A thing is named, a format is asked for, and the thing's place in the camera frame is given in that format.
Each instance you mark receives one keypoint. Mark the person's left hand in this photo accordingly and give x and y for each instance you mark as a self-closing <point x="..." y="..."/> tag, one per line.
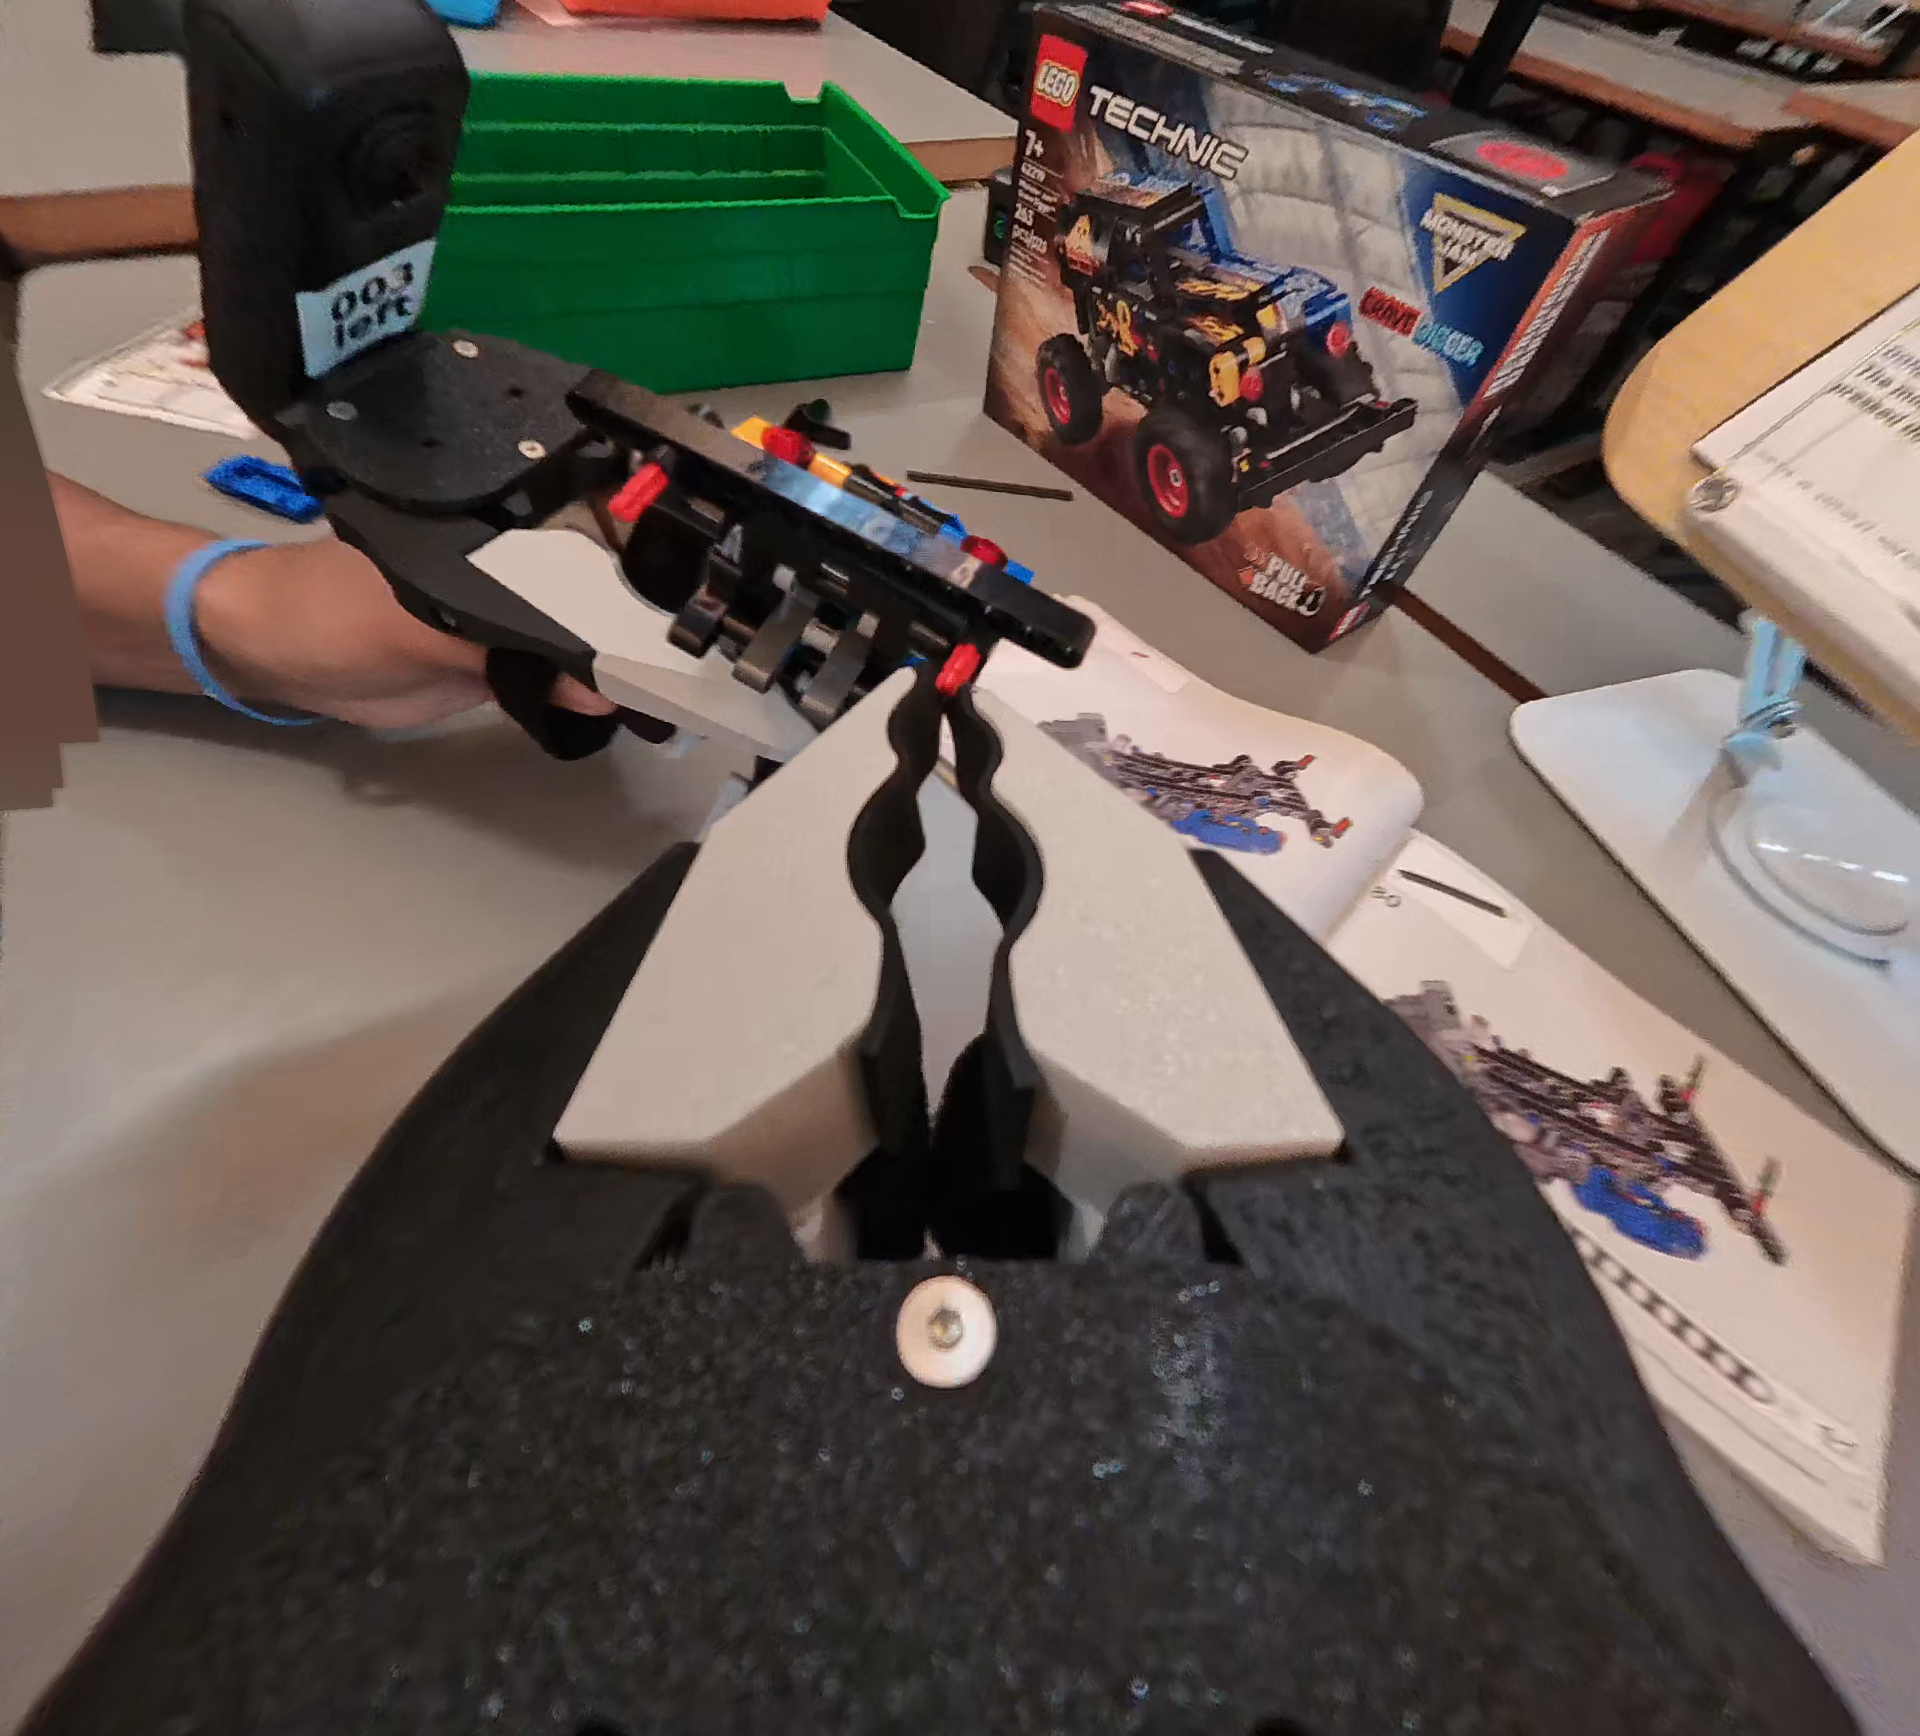
<point x="419" y="687"/>

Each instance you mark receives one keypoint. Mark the printed instruction sheet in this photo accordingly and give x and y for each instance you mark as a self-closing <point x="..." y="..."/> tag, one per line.
<point x="1843" y="417"/>

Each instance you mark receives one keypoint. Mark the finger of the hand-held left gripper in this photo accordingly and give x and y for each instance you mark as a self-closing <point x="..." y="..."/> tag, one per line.
<point x="554" y="581"/>

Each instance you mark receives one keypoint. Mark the lego truck chassis model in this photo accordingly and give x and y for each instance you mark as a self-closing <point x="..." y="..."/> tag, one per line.
<point x="750" y="567"/>

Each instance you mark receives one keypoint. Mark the sticker sheet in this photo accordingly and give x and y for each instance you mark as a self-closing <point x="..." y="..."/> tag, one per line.
<point x="135" y="394"/>

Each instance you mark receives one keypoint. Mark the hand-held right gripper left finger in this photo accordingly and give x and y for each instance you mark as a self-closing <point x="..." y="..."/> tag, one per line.
<point x="735" y="1000"/>

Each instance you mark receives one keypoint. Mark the lego instruction booklet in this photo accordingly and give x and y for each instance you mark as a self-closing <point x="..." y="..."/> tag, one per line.
<point x="1321" y="792"/>

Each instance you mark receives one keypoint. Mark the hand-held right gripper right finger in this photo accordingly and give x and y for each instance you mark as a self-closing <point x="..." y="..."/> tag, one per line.
<point x="1155" y="1000"/>

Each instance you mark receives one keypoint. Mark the blue lego plate piece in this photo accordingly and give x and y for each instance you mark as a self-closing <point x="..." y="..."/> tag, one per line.
<point x="264" y="490"/>

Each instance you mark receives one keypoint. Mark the blue wristband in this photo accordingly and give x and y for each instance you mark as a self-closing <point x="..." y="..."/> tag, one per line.
<point x="183" y="626"/>

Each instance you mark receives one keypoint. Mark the lego set box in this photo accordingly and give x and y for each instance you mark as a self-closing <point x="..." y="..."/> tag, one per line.
<point x="1275" y="312"/>

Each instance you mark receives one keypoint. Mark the green plastic bin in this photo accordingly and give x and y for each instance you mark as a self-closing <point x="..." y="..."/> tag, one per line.
<point x="674" y="312"/>

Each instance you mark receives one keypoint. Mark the red lego pin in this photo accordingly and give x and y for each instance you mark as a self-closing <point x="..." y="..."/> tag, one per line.
<point x="638" y="494"/>
<point x="955" y="673"/>

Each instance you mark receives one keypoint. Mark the long thin black axle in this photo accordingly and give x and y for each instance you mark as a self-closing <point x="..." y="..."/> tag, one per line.
<point x="990" y="487"/>

